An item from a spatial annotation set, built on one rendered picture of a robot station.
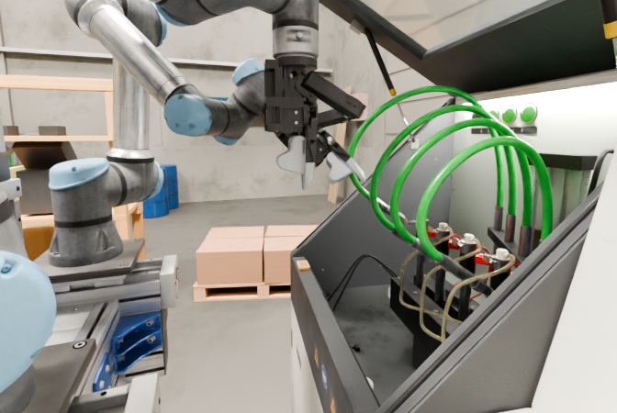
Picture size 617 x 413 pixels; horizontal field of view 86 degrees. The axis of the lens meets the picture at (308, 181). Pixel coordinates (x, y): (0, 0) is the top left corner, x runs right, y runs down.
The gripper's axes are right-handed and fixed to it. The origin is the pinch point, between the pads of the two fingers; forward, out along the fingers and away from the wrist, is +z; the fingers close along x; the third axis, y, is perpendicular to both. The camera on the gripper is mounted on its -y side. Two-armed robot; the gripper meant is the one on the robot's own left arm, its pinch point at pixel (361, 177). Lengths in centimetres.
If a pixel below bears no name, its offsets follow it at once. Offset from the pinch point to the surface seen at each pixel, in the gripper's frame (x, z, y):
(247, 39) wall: -553, -338, -117
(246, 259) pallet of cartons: -197, -11, 80
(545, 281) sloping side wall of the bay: 28.2, 24.4, -3.0
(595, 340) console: 31.0, 31.0, -1.2
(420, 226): 21.7, 10.7, 2.2
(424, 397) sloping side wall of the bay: 28.1, 24.1, 17.8
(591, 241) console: 29.3, 24.2, -10.0
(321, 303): -6.4, 14.7, 25.4
